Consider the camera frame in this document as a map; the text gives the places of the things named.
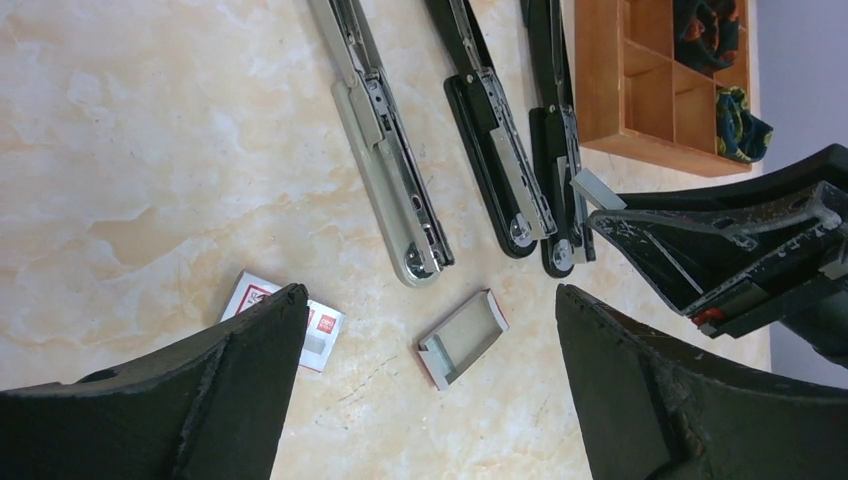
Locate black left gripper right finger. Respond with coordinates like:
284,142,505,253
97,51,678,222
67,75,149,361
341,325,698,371
555,285,847,479

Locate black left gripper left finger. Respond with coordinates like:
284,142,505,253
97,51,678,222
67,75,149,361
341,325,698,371
1,284,308,479

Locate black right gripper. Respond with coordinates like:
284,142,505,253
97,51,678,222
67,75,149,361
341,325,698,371
588,144,847,368

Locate red white staple box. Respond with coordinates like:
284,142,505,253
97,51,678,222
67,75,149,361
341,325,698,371
219,270,345,373

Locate silver staple strip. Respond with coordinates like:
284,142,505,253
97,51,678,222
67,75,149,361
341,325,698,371
570,168,627,210

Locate black stapler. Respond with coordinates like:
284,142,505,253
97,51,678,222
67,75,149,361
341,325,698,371
424,0,557,259
521,0,596,279

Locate staple box tray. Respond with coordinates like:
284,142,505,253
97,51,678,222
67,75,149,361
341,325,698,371
416,289,509,391

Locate grey silver stapler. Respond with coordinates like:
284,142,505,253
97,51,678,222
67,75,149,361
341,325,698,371
310,0,455,288

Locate blue green rolled sock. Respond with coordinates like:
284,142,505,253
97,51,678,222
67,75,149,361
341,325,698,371
715,86,774,164

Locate wooden compartment tray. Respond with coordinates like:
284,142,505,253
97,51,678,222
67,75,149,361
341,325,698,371
572,0,752,178

